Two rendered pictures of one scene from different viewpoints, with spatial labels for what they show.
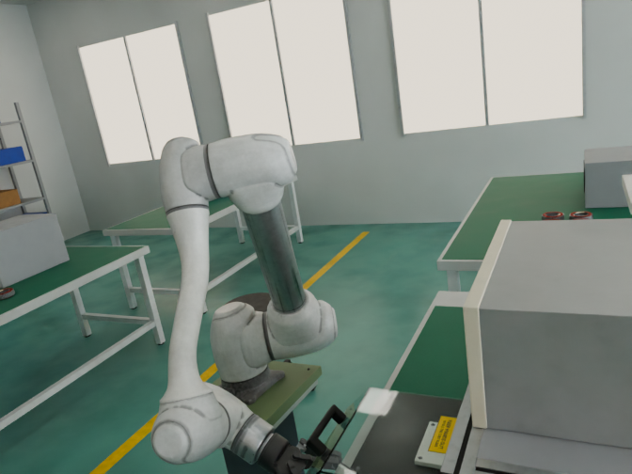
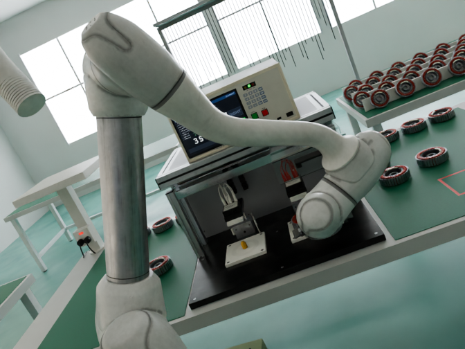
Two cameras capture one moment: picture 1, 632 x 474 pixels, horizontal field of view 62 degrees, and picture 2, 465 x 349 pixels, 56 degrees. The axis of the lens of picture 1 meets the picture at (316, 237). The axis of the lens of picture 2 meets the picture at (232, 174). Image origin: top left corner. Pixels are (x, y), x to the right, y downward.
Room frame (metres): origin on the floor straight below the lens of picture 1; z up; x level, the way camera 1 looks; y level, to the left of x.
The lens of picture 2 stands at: (1.47, 1.15, 1.44)
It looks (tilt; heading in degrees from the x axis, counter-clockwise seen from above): 15 degrees down; 251
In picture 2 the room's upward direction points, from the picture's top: 24 degrees counter-clockwise
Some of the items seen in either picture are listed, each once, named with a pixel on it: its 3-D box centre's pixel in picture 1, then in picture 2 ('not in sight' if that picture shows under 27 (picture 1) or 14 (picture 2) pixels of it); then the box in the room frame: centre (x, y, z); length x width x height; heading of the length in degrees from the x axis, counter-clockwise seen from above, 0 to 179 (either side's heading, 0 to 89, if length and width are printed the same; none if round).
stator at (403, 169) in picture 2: not in sight; (394, 175); (0.46, -0.11, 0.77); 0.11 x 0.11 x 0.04
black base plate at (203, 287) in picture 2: not in sight; (279, 239); (0.95, -0.20, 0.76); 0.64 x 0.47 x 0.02; 152
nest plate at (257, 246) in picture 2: not in sight; (245, 248); (1.06, -0.25, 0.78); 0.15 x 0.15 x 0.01; 62
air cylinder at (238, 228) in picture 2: not in sight; (243, 227); (0.99, -0.37, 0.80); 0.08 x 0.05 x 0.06; 152
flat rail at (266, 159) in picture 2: not in sight; (250, 166); (0.91, -0.28, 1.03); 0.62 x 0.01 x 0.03; 152
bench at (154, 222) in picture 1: (218, 236); not in sight; (5.01, 0.94, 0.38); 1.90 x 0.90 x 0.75; 152
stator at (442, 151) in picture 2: not in sight; (432, 156); (0.30, -0.07, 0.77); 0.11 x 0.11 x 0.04
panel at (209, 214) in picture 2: not in sight; (260, 179); (0.84, -0.41, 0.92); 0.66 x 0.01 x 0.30; 152
